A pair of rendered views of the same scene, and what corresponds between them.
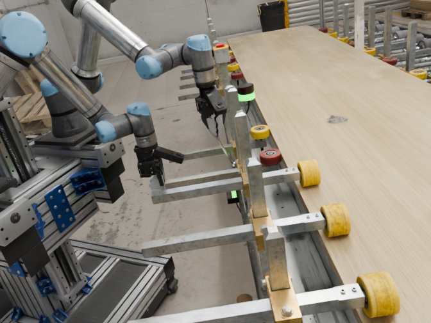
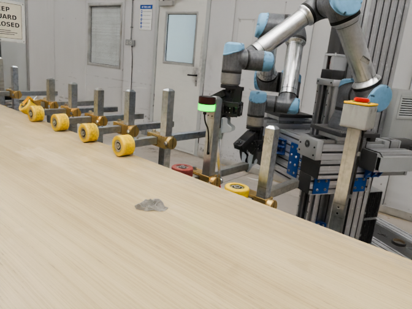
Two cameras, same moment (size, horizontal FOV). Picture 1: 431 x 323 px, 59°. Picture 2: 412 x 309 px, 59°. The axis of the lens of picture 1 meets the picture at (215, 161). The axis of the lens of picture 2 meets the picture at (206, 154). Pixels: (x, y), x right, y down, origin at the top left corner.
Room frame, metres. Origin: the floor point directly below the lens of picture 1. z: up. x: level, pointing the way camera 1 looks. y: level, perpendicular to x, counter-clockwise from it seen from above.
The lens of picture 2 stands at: (2.14, -1.16, 1.30)
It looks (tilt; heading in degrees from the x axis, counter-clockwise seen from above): 15 degrees down; 128
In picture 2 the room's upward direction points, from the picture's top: 5 degrees clockwise
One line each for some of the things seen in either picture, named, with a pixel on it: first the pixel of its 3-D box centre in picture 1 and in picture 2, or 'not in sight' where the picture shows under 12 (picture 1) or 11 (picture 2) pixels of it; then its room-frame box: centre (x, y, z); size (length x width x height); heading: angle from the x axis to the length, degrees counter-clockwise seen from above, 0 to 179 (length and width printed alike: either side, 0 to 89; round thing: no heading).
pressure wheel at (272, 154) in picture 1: (271, 165); (181, 180); (1.28, -0.21, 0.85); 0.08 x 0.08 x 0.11
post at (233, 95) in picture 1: (240, 148); (209, 160); (1.32, -0.10, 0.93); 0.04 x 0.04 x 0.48; 88
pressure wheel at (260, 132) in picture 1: (261, 139); (235, 202); (1.53, -0.21, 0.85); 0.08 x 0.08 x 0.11
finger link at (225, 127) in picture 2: (217, 124); (225, 129); (1.33, -0.03, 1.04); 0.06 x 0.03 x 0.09; 18
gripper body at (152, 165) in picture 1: (149, 159); (253, 138); (1.30, 0.24, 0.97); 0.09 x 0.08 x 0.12; 88
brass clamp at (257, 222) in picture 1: (262, 225); (125, 129); (0.80, -0.09, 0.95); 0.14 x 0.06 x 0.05; 178
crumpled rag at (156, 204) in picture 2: (336, 118); (151, 202); (1.47, -0.53, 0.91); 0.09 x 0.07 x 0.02; 55
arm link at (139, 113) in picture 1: (140, 119); (257, 103); (1.29, 0.23, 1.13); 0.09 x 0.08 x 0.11; 117
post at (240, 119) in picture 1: (249, 181); (165, 146); (1.07, -0.10, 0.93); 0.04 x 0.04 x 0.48; 88
